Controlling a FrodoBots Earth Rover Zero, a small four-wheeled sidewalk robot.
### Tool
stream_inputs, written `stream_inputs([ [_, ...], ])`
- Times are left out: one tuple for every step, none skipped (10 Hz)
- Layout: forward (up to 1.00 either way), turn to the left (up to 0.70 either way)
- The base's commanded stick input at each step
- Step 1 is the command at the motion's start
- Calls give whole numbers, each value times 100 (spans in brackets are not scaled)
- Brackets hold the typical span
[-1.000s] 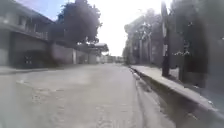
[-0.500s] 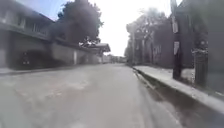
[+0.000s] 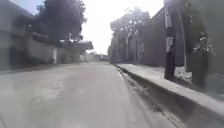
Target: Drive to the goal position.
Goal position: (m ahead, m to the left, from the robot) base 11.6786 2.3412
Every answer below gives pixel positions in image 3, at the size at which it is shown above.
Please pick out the row of trees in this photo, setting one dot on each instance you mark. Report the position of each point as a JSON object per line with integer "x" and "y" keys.
{"x": 125, "y": 33}

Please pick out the grey concrete road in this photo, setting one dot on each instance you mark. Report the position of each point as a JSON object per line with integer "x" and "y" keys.
{"x": 80, "y": 96}

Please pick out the dark utility pole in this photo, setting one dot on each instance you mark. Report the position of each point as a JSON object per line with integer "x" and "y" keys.
{"x": 169, "y": 50}

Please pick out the large dark tree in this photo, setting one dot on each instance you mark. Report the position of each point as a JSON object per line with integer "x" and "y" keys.
{"x": 61, "y": 18}

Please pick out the raised concrete pavement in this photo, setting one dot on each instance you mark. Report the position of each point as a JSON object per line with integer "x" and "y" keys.
{"x": 186, "y": 91}

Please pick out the grey boundary wall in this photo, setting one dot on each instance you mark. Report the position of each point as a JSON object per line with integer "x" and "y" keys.
{"x": 156, "y": 40}

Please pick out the building with pale wall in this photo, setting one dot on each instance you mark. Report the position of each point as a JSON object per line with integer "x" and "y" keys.
{"x": 30, "y": 46}

